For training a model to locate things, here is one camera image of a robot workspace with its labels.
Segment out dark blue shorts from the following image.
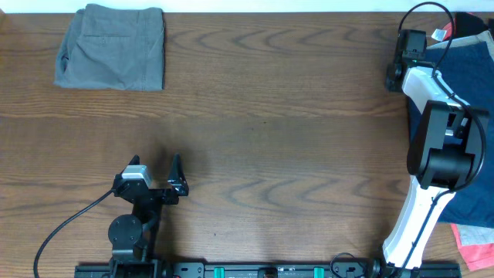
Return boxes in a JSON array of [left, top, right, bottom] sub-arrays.
[[408, 41, 494, 229]]

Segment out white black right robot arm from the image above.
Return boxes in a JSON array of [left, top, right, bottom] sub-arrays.
[[383, 29, 489, 277]]

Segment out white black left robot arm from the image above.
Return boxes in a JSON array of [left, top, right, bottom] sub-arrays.
[[108, 154, 189, 263]]

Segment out black garment in pile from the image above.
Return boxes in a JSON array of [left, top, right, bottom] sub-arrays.
[[453, 12, 489, 39]]

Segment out beige garment in pile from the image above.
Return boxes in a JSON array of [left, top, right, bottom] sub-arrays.
[[427, 31, 493, 49]]

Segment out folded grey shorts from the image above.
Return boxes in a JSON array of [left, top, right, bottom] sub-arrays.
[[54, 4, 165, 91]]

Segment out light grey garment in pile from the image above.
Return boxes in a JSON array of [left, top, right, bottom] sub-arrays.
[[456, 225, 494, 246]]

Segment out red garment in pile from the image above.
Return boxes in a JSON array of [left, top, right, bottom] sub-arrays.
[[451, 224, 493, 271]]

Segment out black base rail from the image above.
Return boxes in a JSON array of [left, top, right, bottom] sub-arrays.
[[74, 260, 462, 278]]

